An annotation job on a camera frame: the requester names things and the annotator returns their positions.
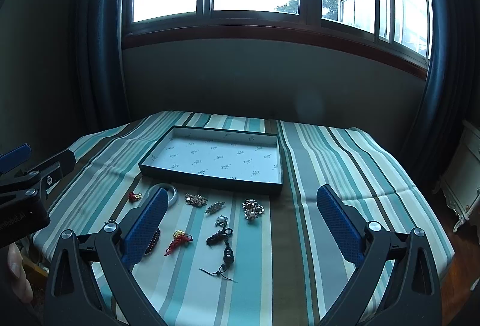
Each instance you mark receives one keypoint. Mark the person's left hand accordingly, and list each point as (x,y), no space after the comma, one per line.
(20,284)

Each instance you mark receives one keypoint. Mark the dark blue right curtain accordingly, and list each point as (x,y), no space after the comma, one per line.
(448,89)

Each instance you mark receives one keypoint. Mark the silver pearl flower brooch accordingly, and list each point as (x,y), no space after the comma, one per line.
(221,221)

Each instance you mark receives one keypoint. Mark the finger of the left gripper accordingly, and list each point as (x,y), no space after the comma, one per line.
(49,172)
(14,158)

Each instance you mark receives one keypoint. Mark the gold pearl flower brooch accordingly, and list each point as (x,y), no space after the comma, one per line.
(252,209)

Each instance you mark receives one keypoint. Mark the silver rhinestone bar brooch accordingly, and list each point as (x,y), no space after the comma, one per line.
(214,208)

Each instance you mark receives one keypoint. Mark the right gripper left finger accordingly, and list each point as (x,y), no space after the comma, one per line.
(73,296)

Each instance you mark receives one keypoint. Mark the dark blue curtain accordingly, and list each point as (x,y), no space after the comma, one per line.
(99,65)
(448,89)

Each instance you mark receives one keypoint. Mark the black cord bead pendant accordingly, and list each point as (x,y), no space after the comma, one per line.
(222,236)

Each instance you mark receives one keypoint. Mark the dark blue left curtain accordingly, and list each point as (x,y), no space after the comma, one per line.
(99,65)

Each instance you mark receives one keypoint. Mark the red knot gold charm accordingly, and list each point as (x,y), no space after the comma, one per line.
(179,238)

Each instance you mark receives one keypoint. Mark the shallow green jewelry tray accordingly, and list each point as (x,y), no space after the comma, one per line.
(227,160)

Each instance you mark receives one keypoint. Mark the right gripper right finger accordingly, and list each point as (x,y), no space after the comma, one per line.
(412,294)

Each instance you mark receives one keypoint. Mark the pale jade bangle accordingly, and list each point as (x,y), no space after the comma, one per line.
(170,189)

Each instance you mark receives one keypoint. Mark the white carved cabinet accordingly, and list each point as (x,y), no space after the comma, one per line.
(460,183)

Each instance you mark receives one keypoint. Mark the striped teal tablecloth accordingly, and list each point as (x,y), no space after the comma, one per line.
(288,269)

